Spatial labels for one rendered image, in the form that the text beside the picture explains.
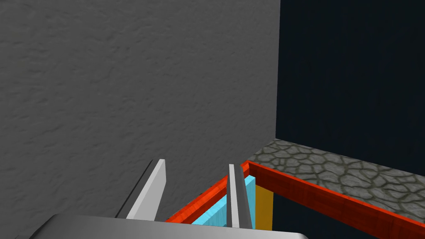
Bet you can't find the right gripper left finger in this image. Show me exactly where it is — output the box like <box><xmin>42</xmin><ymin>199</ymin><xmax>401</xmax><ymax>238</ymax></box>
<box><xmin>114</xmin><ymin>159</ymin><xmax>167</xmax><ymax>222</ymax></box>

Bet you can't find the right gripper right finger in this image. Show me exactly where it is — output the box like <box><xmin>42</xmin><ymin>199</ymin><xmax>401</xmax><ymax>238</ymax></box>
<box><xmin>226</xmin><ymin>163</ymin><xmax>253</xmax><ymax>230</ymax></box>

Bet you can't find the light blue yellow door leaf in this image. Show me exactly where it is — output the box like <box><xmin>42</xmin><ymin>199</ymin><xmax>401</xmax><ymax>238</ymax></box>
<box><xmin>191</xmin><ymin>175</ymin><xmax>274</xmax><ymax>231</ymax></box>

